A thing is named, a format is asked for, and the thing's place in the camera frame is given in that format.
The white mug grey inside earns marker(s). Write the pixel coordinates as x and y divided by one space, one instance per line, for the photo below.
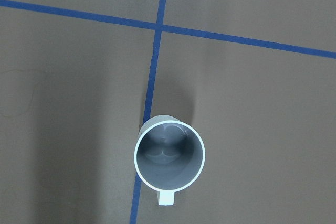
169 156

